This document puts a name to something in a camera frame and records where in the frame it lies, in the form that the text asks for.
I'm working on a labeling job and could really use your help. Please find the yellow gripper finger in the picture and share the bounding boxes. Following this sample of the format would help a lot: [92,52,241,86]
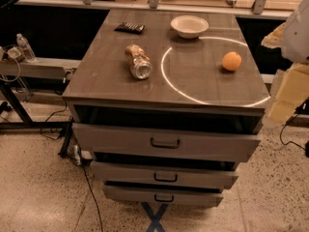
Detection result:
[268,63,309,124]

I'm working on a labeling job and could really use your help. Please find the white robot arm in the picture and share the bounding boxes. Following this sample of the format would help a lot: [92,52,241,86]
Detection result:
[261,0,309,123]

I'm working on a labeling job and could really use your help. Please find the orange fruit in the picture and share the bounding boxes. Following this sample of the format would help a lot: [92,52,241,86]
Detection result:
[222,51,241,72]

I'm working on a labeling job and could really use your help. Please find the top grey drawer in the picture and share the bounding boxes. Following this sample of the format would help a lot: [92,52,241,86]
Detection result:
[72,123,260,162]

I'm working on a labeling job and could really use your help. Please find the grey drawer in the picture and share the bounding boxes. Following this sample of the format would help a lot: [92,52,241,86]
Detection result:
[103,185,223,207]
[91,161,239,189]
[72,123,260,162]

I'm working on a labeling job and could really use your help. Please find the white paper bowl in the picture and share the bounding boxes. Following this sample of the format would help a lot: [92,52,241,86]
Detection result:
[171,15,209,39]

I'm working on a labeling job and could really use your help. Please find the grey drawer cabinet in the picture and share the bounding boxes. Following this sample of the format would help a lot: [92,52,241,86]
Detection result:
[64,10,269,194]

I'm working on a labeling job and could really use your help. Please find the black chocolate bar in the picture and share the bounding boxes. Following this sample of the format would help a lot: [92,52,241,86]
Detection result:
[115,22,145,35]

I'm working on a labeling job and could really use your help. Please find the blue tape cross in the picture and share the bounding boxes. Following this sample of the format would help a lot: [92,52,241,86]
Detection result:
[141,202,168,232]

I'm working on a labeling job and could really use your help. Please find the middle grey drawer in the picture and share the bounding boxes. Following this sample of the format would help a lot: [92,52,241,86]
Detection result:
[91,161,239,189]

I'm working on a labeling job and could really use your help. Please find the bottom grey drawer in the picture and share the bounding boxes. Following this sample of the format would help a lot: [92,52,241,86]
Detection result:
[103,185,223,207]

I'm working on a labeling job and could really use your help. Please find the grey side bench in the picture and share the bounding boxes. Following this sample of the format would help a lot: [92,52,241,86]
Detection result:
[0,56,82,131]

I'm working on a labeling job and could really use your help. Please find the clear plastic water bottle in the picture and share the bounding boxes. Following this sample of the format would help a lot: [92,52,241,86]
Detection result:
[16,33,37,63]

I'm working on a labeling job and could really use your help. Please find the black cable at right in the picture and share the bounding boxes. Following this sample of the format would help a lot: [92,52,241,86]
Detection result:
[279,101,309,158]

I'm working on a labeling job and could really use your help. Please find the black floor cable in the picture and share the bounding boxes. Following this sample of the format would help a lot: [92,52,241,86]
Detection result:
[39,100,104,232]

